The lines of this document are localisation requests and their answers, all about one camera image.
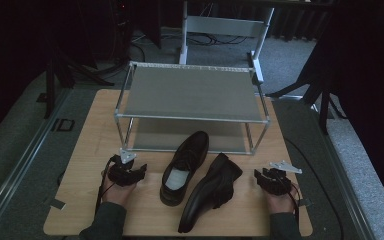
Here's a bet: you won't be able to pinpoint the right hand-held gripper cable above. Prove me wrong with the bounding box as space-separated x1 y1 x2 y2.
281 173 304 231

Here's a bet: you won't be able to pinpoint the hand-held gripper cable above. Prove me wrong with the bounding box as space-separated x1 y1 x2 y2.
94 155 121 214
281 173 304 231

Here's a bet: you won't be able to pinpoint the left hand-held gripper cable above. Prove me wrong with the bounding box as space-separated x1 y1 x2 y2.
94 155 121 214

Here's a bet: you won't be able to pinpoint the black floor cables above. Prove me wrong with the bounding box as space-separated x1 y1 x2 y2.
131 31 249 63

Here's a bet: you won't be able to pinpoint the grey tape piece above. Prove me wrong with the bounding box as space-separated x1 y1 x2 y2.
293 198 313 209
43 196 67 211

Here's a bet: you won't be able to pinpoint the black tripod stand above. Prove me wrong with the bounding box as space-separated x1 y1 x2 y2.
35 39 116 120
265 43 348 136

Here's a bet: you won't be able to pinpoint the metal shoe rack grey shelves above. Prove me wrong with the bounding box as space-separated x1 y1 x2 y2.
113 60 272 156

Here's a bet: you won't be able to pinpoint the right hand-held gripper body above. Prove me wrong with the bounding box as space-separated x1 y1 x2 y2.
261 160 304 197

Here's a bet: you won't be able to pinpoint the long black floor cable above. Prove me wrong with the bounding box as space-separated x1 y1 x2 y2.
282 135 345 240

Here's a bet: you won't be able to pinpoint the black rectangular frame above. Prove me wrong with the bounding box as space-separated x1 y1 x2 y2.
50 117 76 133

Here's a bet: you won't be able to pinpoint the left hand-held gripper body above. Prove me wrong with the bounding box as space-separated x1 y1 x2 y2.
107 148 138 187

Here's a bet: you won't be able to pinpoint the white metal stand frame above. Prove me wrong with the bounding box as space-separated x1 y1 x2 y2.
178 0 276 84

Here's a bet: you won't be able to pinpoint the black leather shoe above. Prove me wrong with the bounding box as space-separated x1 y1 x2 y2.
177 152 244 234
159 130 211 207

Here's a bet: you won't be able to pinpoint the metal floor rail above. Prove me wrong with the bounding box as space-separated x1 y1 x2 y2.
281 94 376 240
0 88 73 236

